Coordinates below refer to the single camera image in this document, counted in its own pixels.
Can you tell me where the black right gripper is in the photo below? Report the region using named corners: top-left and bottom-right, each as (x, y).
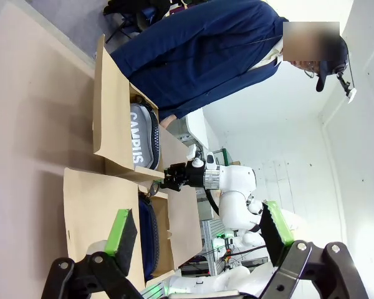
top-left (160, 161), bottom-right (206, 192)

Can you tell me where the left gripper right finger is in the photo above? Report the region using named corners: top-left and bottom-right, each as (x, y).
top-left (257, 201), bottom-right (369, 299)

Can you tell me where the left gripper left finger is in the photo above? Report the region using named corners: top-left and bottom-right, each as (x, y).
top-left (42, 208), bottom-right (145, 299)

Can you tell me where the blue pencil case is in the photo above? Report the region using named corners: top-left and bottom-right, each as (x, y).
top-left (138, 182), bottom-right (160, 281)

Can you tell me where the grey Campus pencil case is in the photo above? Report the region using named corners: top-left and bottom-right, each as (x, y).
top-left (129, 102), bottom-right (160, 171)

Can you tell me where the person's right forearm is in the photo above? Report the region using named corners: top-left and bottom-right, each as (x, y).
top-left (157, 88), bottom-right (206, 121)

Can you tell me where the brown cardboard box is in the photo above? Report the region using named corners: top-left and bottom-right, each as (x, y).
top-left (92, 34), bottom-right (194, 184)
top-left (63, 167), bottom-right (203, 290)

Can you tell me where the person's right hand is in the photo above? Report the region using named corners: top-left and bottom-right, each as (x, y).
top-left (160, 114), bottom-right (178, 130)

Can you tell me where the white desk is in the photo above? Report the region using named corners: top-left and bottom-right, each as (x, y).
top-left (174, 108), bottom-right (210, 150)

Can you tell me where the person in blue jacket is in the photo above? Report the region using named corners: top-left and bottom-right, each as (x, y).
top-left (110, 0), bottom-right (358, 121)

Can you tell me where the black headset with microphone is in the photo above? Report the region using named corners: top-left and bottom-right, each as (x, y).
top-left (335, 52), bottom-right (358, 104)

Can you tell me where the dark blue cap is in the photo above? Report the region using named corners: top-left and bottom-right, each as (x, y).
top-left (315, 34), bottom-right (350, 93)

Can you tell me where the black chair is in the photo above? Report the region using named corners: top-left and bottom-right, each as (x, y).
top-left (103, 0), bottom-right (175, 43)

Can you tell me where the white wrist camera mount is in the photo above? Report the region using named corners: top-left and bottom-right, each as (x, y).
top-left (186, 145), bottom-right (218, 171)

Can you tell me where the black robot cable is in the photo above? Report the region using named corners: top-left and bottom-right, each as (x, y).
top-left (204, 186), bottom-right (221, 216)

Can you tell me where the green frame shelf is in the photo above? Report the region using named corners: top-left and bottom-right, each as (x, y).
top-left (211, 148), bottom-right (241, 168)

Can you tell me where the aluminium frame stand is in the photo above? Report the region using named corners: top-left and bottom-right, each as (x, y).
top-left (200, 217), bottom-right (227, 277)

